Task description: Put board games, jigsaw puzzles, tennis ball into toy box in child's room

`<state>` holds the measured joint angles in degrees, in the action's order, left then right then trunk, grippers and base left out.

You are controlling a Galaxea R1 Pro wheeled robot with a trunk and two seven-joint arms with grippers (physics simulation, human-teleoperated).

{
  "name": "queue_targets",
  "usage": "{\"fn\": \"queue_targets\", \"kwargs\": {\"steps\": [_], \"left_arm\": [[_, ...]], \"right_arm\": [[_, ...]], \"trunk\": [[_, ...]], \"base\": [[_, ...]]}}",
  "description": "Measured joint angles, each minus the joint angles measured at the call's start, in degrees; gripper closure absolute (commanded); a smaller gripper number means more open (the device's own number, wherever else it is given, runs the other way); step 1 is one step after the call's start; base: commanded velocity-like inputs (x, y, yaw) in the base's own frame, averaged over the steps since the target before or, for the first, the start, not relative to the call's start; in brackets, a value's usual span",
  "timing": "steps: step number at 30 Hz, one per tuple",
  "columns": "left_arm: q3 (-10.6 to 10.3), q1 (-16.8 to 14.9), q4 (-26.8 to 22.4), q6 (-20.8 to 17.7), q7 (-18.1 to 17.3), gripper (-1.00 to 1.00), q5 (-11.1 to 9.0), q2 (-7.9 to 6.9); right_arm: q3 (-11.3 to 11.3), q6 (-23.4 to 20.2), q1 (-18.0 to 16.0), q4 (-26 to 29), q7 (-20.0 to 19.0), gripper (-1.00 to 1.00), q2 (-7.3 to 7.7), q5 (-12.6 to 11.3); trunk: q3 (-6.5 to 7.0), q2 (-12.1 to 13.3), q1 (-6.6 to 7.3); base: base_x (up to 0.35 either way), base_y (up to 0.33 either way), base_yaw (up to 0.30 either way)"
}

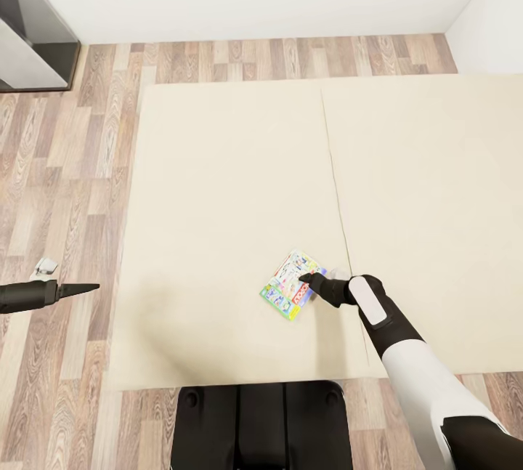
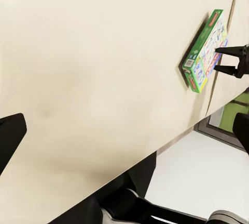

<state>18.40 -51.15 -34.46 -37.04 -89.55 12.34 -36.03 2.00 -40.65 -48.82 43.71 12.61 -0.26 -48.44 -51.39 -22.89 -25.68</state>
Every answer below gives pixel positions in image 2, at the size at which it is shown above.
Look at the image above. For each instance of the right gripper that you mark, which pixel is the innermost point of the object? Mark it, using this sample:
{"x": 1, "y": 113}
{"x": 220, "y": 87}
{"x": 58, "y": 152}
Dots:
{"x": 243, "y": 66}

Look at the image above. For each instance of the bed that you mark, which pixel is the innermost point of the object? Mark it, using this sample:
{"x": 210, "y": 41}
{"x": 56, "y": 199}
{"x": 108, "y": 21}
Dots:
{"x": 101, "y": 86}

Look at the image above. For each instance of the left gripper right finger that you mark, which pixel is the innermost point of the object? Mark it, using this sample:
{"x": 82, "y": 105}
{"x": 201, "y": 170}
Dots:
{"x": 241, "y": 129}

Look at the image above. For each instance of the door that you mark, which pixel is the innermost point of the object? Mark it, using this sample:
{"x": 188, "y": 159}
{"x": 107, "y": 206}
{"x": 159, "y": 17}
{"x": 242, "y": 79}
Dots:
{"x": 219, "y": 124}

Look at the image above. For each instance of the board game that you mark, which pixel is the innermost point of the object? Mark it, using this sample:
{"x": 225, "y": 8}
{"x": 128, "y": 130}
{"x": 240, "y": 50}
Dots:
{"x": 203, "y": 57}

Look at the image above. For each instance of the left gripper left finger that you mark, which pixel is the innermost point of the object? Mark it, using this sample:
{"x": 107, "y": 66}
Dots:
{"x": 12, "y": 130}

